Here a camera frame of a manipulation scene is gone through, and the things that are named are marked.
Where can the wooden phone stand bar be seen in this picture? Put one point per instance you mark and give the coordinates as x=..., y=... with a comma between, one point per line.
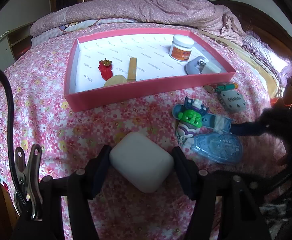
x=131, y=77

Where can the green white figure keychain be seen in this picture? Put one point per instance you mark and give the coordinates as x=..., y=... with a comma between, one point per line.
x=189, y=116

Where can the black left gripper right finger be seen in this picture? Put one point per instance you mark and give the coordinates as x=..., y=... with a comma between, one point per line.
x=241, y=193

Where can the yellow brown blanket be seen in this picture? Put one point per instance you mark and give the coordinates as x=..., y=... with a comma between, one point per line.
x=275, y=86

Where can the round wooden disc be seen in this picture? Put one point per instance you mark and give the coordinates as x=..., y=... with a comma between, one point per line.
x=115, y=80

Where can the pink floral bedsheet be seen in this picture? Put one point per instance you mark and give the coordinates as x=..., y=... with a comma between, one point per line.
x=68, y=139

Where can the blue correction tape dispenser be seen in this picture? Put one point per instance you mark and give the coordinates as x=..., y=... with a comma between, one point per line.
x=223, y=148

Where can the red toy keychain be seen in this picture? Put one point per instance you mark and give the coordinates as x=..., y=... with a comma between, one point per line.
x=105, y=67

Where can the pink shallow cardboard box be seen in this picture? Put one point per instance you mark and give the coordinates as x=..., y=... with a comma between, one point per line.
x=157, y=71

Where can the cartoon print pillow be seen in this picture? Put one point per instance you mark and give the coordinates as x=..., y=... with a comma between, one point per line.
x=70, y=27

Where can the pink quilted blanket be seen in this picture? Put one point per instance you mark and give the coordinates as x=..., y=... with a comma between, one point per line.
x=200, y=14

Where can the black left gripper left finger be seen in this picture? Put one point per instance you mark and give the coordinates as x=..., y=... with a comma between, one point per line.
x=80, y=187

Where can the light blue handle toy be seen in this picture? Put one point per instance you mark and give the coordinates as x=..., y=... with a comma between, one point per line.
x=208, y=120

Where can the grey perforated metal block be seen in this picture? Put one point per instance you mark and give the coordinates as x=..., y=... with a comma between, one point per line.
x=232, y=101

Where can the white orange jar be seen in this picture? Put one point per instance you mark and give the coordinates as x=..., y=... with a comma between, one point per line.
x=181, y=47

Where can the white earbuds case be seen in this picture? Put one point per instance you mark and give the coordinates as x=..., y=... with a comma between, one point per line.
x=142, y=162

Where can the green orange battery pack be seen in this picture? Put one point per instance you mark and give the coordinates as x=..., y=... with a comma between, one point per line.
x=220, y=87

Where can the dark wooden headboard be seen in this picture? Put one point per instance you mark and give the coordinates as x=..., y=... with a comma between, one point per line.
x=263, y=25

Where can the white charger plug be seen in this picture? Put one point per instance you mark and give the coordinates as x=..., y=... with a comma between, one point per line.
x=208, y=68

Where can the metal spring clip left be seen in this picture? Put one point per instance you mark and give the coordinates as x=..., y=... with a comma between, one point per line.
x=28, y=180

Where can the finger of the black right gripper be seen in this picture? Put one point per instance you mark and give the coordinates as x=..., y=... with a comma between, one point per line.
x=255, y=128

